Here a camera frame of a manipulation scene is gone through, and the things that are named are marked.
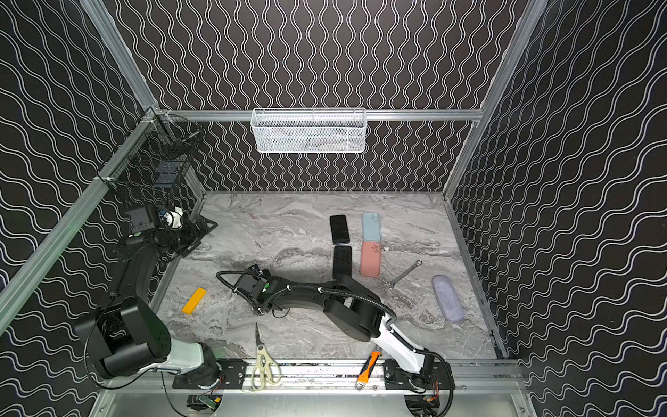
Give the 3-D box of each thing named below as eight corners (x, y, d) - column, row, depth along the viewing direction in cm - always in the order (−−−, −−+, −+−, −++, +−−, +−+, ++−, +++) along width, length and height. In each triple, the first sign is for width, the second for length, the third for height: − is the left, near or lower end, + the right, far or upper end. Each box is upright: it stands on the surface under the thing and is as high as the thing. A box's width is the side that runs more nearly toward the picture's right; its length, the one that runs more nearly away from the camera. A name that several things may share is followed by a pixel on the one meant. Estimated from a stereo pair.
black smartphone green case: (333, 244, 106) (333, 241, 104) (329, 219, 114) (329, 216, 112) (350, 242, 107) (350, 239, 105) (344, 217, 115) (345, 214, 113)
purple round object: (446, 323, 86) (449, 319, 83) (429, 279, 96) (432, 275, 93) (464, 320, 86) (468, 317, 84) (446, 277, 96) (449, 273, 93)
